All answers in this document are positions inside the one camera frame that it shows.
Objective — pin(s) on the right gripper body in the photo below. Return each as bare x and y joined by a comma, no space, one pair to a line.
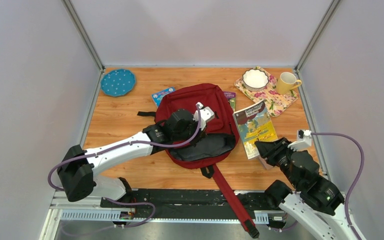
280,158

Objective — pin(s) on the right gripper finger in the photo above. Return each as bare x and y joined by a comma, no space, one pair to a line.
266,150
280,143

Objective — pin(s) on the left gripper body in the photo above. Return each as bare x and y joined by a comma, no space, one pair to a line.
200,134

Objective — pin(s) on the red student backpack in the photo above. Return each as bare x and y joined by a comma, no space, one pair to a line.
222,137

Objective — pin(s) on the yellow paperback book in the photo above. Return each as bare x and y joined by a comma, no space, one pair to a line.
254,124

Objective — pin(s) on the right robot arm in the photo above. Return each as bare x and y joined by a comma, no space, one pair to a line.
314,201

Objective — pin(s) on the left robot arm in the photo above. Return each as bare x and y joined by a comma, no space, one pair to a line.
80,171

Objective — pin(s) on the floral rectangular tray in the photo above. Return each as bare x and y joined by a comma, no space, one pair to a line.
275,103

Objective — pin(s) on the purple treehouse book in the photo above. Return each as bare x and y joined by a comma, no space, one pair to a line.
231,97

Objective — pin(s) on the blue children's book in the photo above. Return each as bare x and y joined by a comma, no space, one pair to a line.
158,96

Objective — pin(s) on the yellow mug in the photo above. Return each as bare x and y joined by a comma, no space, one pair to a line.
287,81

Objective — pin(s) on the white scalloped bowl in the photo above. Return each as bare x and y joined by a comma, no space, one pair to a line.
255,80

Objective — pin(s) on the blue polka dot plate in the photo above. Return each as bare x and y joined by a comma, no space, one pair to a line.
118,82

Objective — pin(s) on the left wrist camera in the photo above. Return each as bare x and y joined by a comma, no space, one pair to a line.
204,114

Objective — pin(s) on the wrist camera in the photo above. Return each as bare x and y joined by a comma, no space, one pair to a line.
303,141
204,114

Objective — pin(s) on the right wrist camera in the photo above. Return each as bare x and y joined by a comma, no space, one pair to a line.
303,141

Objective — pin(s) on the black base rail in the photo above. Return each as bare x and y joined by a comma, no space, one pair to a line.
197,205

